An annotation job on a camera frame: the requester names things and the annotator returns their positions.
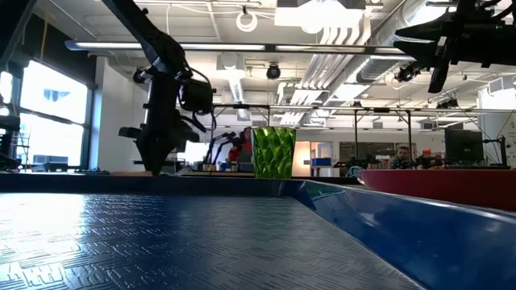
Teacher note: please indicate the black ceiling spotlight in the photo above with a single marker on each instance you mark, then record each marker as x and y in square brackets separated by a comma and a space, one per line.
[139, 76]
[273, 71]
[407, 72]

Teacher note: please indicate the pink round plate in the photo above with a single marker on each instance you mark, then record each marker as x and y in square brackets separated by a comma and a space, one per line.
[443, 187]

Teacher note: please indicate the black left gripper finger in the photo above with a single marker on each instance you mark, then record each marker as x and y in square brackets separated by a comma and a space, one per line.
[151, 159]
[163, 161]

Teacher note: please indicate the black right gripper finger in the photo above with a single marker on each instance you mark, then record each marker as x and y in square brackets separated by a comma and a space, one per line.
[419, 52]
[423, 33]

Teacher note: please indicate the person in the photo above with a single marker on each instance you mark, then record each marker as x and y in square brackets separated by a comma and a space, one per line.
[242, 149]
[401, 158]

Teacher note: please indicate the silver ventilation duct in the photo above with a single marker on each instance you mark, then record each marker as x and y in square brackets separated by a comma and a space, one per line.
[387, 52]

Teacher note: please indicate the blue plastic tray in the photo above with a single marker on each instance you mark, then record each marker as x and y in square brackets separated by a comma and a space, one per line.
[161, 241]

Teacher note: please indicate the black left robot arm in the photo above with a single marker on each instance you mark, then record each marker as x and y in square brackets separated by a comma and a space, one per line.
[161, 44]

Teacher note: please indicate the green faceted plastic cup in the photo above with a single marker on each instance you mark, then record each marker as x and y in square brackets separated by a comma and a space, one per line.
[274, 153]

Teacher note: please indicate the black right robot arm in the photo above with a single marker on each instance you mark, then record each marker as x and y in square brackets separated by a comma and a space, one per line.
[467, 10]

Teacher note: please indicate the black background station frame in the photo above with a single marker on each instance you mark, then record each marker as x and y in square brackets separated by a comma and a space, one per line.
[355, 133]

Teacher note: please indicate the black computer monitor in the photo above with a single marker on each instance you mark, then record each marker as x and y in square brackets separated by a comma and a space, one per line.
[463, 145]

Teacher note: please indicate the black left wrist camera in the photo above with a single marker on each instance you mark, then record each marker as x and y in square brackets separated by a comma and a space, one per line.
[196, 96]

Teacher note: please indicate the background black robot arm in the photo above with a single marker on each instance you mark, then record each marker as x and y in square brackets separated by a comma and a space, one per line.
[219, 145]

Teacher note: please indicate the long ceiling light bar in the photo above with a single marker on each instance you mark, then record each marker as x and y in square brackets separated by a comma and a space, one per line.
[121, 45]

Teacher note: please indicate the large window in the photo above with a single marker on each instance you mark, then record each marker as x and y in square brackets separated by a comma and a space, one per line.
[52, 100]

